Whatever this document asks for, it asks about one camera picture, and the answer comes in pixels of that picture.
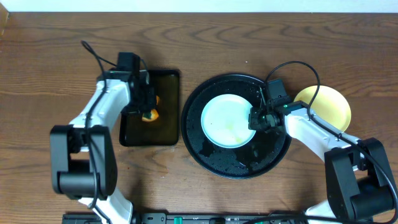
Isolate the green and yellow sponge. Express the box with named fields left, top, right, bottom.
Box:
left=142, top=109, right=159, bottom=122

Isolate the light blue plate top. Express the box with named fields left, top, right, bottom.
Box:
left=201, top=94, right=256, bottom=149

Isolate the yellow plate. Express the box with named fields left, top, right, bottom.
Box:
left=311, top=85, right=351, bottom=132

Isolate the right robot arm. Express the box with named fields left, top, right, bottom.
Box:
left=249, top=101, right=397, bottom=223

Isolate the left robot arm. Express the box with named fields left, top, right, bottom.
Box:
left=50, top=70, right=156, bottom=223

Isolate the black rectangular tray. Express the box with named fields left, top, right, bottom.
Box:
left=119, top=70, right=180, bottom=147

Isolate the round black tray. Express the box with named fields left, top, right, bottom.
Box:
left=181, top=73, right=292, bottom=179

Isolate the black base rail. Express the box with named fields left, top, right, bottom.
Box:
left=61, top=213, right=308, bottom=224

